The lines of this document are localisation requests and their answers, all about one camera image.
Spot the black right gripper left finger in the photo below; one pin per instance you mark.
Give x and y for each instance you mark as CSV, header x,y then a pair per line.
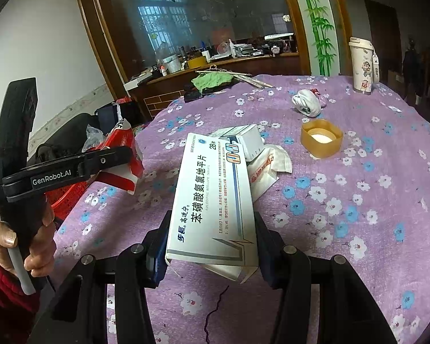
x,y
140,266

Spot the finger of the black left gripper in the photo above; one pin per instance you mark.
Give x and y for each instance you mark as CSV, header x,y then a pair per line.
x,y
92,162

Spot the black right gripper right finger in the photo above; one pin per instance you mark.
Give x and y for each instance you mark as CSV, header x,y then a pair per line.
x,y
285,268

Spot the red white cigarette box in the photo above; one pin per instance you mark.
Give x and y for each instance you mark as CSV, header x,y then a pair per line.
x,y
123,165

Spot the long white medicine box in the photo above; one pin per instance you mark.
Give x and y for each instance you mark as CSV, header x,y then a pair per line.
x,y
212,219

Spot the white paper wrapper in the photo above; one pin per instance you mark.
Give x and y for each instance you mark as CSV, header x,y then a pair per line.
x,y
264,168

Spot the white green medicine box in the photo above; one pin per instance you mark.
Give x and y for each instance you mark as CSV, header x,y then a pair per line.
x,y
248,136

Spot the white sock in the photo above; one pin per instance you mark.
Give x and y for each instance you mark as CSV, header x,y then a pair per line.
x,y
307,103

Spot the red pink wrapper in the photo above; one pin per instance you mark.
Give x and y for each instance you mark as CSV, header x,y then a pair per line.
x,y
319,97

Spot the clear plastic bag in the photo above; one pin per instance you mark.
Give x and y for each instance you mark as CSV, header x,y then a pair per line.
x,y
95,137

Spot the black leather sofa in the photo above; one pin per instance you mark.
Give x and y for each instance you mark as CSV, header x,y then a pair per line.
x,y
66,141

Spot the dark blue bag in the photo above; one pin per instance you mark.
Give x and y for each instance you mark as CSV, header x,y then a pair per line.
x,y
110,114

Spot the red plastic mesh basket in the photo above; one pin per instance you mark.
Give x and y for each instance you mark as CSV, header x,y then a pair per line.
x,y
64,199

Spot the wooden brick pattern counter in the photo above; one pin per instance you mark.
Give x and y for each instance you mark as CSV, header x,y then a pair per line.
x,y
155,95

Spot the purple floral tablecloth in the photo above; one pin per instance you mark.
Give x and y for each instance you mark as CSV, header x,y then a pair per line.
x,y
370,202

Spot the black small pouch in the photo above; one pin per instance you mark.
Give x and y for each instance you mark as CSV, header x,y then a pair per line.
x,y
192,95

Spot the green cloth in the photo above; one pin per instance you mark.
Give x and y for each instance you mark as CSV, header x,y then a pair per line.
x,y
207,83

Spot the bundle of chopsticks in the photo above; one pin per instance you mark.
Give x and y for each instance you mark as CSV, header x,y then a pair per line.
x,y
240,76

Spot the white cartoon tumbler cup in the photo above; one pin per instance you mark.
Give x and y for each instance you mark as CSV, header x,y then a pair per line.
x,y
366,72

